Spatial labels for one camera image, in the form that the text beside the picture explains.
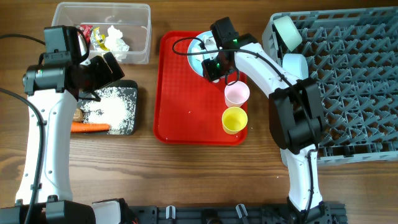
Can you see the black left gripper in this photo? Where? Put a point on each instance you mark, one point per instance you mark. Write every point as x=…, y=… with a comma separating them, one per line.
x=106, y=76

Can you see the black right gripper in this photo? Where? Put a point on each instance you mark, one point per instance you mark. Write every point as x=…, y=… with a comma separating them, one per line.
x=211, y=74

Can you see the light blue plate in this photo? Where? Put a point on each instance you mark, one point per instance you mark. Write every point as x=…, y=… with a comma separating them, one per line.
x=194, y=47

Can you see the yellow clear candy wrapper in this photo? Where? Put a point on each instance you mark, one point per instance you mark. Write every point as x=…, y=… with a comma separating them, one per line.
x=97, y=40

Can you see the brown food scrap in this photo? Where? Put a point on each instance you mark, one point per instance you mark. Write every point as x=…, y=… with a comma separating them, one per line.
x=78, y=116

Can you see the pink plastic cup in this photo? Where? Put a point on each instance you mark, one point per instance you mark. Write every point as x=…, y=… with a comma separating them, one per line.
x=236, y=95

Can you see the white tissue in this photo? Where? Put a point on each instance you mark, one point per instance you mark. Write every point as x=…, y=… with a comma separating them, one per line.
x=115, y=44

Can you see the orange carrot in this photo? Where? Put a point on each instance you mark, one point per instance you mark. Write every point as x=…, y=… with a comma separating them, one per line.
x=88, y=127

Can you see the green bowl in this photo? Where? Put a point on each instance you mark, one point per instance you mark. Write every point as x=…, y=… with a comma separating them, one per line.
x=288, y=32

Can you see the white rice grains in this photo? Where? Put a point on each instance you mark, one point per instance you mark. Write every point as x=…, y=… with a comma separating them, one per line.
x=116, y=108

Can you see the light blue bowl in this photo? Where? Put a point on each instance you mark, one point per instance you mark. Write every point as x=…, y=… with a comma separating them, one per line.
x=296, y=65

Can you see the yellow plastic cup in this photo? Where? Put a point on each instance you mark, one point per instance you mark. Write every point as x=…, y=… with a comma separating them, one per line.
x=234, y=120

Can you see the red snack wrapper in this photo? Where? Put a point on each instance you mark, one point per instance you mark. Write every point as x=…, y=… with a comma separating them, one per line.
x=86, y=29

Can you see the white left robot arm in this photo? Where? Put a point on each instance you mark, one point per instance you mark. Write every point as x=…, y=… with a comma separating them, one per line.
x=52, y=89

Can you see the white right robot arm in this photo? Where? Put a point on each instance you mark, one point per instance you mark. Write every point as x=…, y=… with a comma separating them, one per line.
x=296, y=119

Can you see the black food waste tray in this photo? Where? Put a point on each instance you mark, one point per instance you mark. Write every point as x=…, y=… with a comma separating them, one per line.
x=113, y=114

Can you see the clear plastic waste bin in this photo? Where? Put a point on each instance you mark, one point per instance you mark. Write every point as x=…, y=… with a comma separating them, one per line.
x=132, y=19

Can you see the grey dishwasher rack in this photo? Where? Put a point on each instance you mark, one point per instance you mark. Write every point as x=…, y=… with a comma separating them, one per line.
x=352, y=55

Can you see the red plastic tray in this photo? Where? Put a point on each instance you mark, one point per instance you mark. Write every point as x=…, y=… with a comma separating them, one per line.
x=188, y=108

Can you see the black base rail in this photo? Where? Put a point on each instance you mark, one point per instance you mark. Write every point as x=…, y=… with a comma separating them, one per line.
x=325, y=213

